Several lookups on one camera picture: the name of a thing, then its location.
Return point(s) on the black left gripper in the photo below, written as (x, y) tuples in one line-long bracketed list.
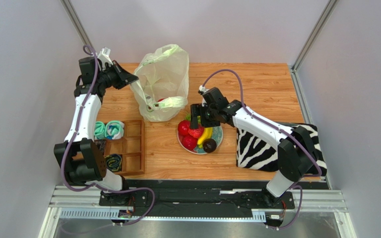
[(124, 78)]

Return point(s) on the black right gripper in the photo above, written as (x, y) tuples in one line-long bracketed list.
[(202, 112)]

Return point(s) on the yellow banana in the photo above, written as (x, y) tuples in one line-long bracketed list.
[(206, 135)]

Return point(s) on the red strawberry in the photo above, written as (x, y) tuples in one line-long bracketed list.
[(196, 133)]

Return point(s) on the dark avocado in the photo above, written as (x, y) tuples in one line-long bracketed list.
[(209, 145)]

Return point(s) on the pale green plastic bag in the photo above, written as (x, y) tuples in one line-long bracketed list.
[(162, 74)]

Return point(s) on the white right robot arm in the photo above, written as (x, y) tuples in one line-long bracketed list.
[(294, 146)]

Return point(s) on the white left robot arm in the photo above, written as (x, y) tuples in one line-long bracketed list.
[(88, 102)]

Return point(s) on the red round fruit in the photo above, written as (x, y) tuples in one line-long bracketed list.
[(183, 127)]

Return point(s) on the patterned ceramic plate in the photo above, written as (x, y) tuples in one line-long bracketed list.
[(217, 135)]

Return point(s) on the teal white rolled sock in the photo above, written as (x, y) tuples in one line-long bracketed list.
[(114, 130)]

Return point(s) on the zebra striped cushion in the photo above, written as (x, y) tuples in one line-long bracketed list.
[(255, 154)]

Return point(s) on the black rolled sock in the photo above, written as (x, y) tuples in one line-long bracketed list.
[(101, 145)]

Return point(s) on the wooden compartment tray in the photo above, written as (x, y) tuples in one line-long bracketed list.
[(132, 148)]

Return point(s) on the dark green rolled sock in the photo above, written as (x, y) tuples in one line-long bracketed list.
[(114, 162)]

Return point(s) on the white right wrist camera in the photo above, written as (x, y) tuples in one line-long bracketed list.
[(201, 91)]

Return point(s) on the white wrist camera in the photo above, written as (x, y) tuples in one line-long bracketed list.
[(201, 91), (104, 58)]

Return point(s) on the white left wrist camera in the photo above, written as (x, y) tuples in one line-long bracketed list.
[(104, 58)]

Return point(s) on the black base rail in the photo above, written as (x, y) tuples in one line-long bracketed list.
[(191, 198)]

